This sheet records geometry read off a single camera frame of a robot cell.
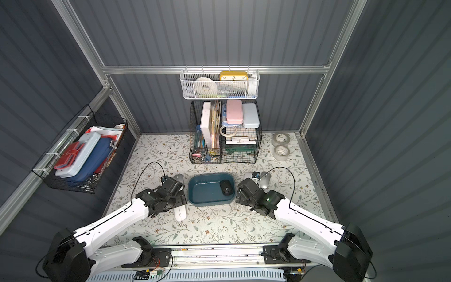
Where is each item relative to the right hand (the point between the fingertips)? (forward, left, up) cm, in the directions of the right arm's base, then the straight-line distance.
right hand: (249, 198), depth 81 cm
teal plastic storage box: (+9, +23, -9) cm, 27 cm away
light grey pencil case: (+42, -2, +15) cm, 44 cm away
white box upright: (+32, +22, +16) cm, 42 cm away
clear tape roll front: (+34, -23, -9) cm, 42 cm away
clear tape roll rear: (+45, -24, -8) cm, 52 cm away
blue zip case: (+4, +61, +24) cm, 66 cm away
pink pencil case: (+43, +7, +16) cm, 47 cm away
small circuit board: (-29, +44, -11) cm, 54 cm away
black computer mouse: (+9, +11, -6) cm, 15 cm away
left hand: (0, +34, -2) cm, 34 cm away
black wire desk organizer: (+34, +13, +11) cm, 37 cm away
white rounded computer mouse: (+18, -1, -9) cm, 20 cm away
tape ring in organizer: (+30, +10, +12) cm, 34 cm away
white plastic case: (+12, +65, +27) cm, 72 cm away
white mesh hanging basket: (+50, +12, +26) cm, 58 cm away
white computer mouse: (-5, +33, -7) cm, 34 cm away
